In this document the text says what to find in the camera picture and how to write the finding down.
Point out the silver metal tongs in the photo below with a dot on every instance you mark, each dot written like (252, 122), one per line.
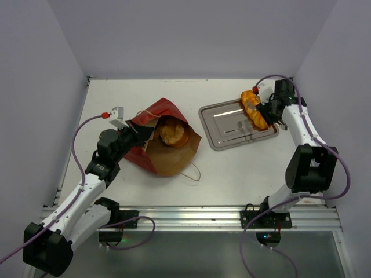
(250, 106)

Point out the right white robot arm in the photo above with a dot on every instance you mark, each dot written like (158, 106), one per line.
(311, 168)

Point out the round fake bread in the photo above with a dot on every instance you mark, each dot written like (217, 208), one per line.
(174, 133)

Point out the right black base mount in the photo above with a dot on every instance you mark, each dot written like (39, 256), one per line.
(271, 221)

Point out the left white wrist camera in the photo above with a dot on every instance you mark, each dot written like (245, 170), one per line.
(115, 117)

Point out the silver metal tray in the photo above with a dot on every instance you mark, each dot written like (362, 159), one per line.
(227, 125)

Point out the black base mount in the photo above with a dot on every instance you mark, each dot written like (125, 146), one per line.
(117, 215)
(271, 221)

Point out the twisted fake bread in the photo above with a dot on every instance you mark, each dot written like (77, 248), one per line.
(255, 116)

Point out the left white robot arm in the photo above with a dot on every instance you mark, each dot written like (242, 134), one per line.
(50, 245)

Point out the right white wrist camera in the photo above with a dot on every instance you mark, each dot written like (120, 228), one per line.
(261, 94)

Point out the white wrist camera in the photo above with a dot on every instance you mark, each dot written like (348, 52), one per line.
(115, 117)
(261, 94)

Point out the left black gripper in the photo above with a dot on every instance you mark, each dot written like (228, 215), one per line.
(141, 134)

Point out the red paper bag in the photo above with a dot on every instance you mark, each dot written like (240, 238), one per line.
(159, 158)

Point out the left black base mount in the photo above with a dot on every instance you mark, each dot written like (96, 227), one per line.
(117, 215)

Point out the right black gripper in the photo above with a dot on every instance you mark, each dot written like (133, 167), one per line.
(267, 109)

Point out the aluminium frame rail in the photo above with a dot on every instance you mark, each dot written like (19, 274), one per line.
(304, 218)

